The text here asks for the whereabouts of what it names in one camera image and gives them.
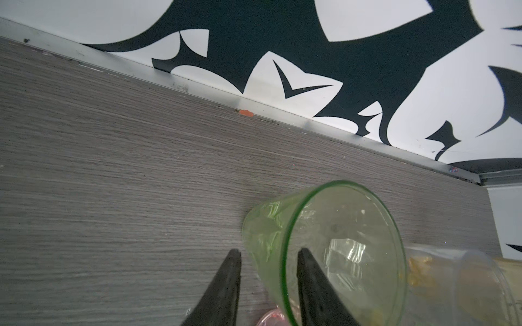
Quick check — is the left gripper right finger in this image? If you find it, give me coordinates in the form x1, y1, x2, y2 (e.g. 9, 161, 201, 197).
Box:
296, 248, 359, 326

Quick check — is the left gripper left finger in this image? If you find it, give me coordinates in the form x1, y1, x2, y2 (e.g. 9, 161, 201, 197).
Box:
182, 249, 242, 326

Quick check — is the tall light green glass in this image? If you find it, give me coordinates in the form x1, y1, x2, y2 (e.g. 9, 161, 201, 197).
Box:
242, 181, 407, 325

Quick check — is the clear tall glass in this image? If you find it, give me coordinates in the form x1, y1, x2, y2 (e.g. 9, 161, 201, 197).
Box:
402, 244, 521, 325

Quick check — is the tall yellow glass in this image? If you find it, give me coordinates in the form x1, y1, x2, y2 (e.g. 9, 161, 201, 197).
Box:
493, 258, 522, 325

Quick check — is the pink short glass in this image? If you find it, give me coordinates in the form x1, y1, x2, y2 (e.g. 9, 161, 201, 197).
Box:
256, 308, 291, 326

